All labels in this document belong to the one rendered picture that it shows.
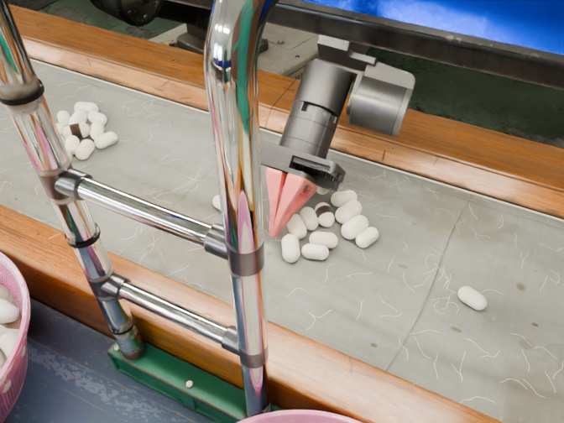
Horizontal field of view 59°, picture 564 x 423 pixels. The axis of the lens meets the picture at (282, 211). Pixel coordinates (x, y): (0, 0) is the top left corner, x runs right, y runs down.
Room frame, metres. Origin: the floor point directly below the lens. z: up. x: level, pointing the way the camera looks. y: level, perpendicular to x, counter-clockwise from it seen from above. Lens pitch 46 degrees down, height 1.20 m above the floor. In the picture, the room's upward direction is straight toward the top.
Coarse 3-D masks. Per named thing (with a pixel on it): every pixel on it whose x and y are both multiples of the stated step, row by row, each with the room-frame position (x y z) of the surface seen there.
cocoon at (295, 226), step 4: (292, 216) 0.41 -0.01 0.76; (296, 216) 0.41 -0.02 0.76; (292, 220) 0.40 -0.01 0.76; (296, 220) 0.40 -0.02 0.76; (300, 220) 0.41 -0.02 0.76; (288, 224) 0.40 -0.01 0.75; (292, 224) 0.40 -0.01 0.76; (296, 224) 0.40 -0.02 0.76; (300, 224) 0.40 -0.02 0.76; (304, 224) 0.40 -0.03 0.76; (288, 228) 0.40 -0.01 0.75; (292, 228) 0.39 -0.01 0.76; (296, 228) 0.39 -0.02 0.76; (300, 228) 0.39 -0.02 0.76; (304, 228) 0.39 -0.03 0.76; (292, 232) 0.39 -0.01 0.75; (296, 232) 0.39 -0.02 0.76; (300, 232) 0.39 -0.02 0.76; (304, 232) 0.39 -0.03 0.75; (296, 236) 0.39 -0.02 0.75; (300, 236) 0.39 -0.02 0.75; (304, 236) 0.39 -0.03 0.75
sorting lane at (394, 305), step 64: (0, 128) 0.61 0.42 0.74; (128, 128) 0.61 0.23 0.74; (192, 128) 0.61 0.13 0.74; (0, 192) 0.47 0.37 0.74; (128, 192) 0.47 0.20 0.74; (192, 192) 0.47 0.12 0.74; (384, 192) 0.47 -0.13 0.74; (448, 192) 0.47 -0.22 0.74; (128, 256) 0.37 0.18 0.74; (192, 256) 0.37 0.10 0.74; (384, 256) 0.37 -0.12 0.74; (448, 256) 0.37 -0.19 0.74; (512, 256) 0.37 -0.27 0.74; (320, 320) 0.28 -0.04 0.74; (384, 320) 0.28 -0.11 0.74; (448, 320) 0.28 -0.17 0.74; (512, 320) 0.28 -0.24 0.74; (448, 384) 0.21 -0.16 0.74; (512, 384) 0.21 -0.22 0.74
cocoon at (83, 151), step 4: (84, 140) 0.56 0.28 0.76; (88, 140) 0.56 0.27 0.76; (80, 144) 0.55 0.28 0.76; (84, 144) 0.55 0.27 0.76; (88, 144) 0.55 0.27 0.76; (92, 144) 0.56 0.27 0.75; (76, 148) 0.54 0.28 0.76; (80, 148) 0.54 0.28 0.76; (84, 148) 0.54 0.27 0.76; (88, 148) 0.55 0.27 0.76; (92, 148) 0.55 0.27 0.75; (76, 152) 0.54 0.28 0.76; (80, 152) 0.54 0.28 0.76; (84, 152) 0.54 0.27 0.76; (88, 152) 0.54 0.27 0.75; (76, 156) 0.53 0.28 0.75; (80, 156) 0.53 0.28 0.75; (84, 156) 0.53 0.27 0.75; (88, 156) 0.54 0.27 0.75
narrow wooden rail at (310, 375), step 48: (0, 240) 0.37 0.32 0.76; (48, 240) 0.37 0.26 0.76; (48, 288) 0.33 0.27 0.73; (144, 288) 0.30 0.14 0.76; (192, 288) 0.30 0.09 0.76; (144, 336) 0.27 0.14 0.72; (192, 336) 0.25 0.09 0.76; (288, 336) 0.25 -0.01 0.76; (240, 384) 0.22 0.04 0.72; (288, 384) 0.20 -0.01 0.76; (336, 384) 0.20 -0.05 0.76; (384, 384) 0.20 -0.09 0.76
